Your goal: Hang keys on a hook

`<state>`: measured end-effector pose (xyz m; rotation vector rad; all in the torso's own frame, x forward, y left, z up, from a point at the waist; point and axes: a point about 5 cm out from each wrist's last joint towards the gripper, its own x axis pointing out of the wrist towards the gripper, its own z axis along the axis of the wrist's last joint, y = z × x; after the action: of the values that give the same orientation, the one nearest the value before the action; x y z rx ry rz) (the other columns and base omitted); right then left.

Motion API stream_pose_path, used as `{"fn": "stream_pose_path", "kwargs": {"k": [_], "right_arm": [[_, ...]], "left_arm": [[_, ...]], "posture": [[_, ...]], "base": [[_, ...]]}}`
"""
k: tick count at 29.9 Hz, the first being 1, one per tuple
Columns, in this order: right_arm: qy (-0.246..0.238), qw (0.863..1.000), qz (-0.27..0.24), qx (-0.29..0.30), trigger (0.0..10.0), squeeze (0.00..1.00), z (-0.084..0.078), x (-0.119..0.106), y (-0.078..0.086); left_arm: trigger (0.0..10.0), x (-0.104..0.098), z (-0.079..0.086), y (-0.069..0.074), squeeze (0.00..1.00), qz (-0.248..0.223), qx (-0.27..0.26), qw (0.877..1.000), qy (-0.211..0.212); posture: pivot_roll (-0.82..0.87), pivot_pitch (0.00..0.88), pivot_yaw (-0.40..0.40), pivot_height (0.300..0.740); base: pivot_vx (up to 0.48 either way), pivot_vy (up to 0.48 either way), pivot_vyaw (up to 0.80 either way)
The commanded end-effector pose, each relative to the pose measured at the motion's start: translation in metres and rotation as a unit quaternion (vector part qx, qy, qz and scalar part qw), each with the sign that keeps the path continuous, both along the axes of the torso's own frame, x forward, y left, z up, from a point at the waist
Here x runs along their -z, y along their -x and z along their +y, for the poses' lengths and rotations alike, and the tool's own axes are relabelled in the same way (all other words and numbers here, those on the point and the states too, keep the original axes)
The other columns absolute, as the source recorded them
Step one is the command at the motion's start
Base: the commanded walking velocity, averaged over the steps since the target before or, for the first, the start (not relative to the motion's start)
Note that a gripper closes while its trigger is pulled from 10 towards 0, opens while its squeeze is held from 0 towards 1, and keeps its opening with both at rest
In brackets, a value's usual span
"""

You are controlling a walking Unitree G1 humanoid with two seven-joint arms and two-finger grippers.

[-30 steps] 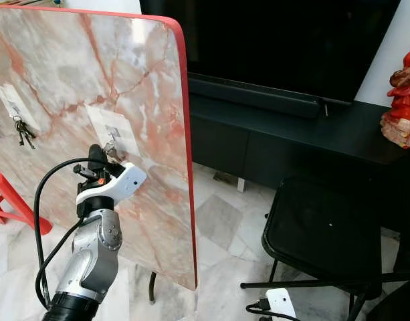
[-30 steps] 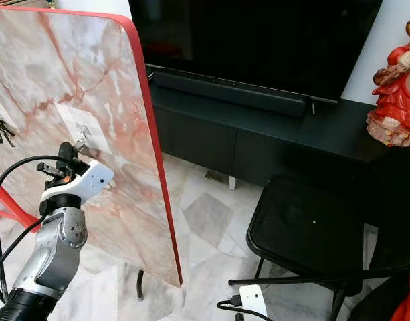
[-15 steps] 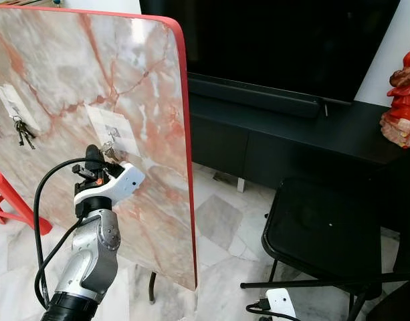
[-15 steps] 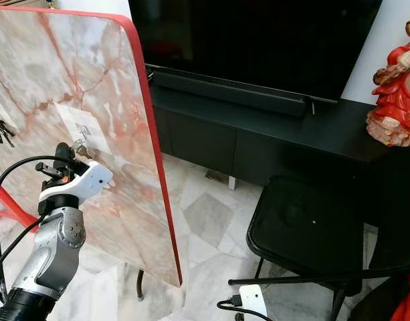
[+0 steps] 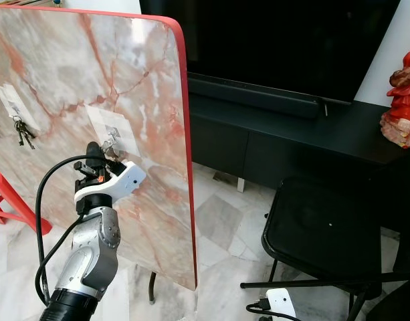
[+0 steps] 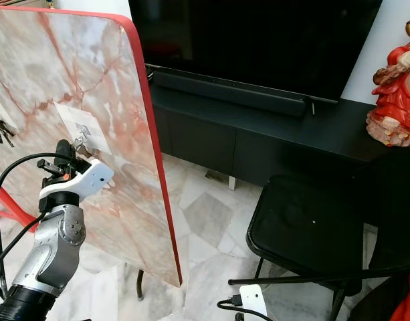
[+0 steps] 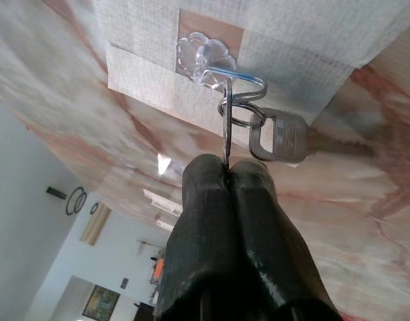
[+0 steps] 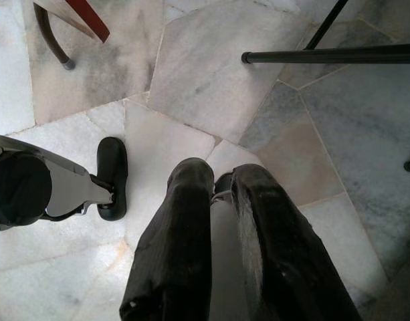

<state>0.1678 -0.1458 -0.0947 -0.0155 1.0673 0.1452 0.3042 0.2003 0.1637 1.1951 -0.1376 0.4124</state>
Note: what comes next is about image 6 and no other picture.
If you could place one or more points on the dark key bunch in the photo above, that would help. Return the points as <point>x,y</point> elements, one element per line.
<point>2,130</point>

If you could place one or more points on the black soundbar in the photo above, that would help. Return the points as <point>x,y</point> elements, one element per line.
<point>231,90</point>

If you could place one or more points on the red plastic stool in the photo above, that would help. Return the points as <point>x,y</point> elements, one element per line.
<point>12,210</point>

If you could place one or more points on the black TV console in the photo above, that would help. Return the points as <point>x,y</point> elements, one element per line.
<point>298,140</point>

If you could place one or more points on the red robed figurine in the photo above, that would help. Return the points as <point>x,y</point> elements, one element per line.
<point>395,100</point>

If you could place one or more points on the marble table with red rim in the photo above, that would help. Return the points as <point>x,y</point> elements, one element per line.
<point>71,67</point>

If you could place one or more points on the black television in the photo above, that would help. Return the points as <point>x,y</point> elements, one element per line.
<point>251,40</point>

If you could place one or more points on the black folding chair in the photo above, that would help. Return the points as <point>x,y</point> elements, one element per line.
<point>312,227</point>

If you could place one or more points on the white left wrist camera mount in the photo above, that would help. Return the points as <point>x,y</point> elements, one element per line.
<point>91,179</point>

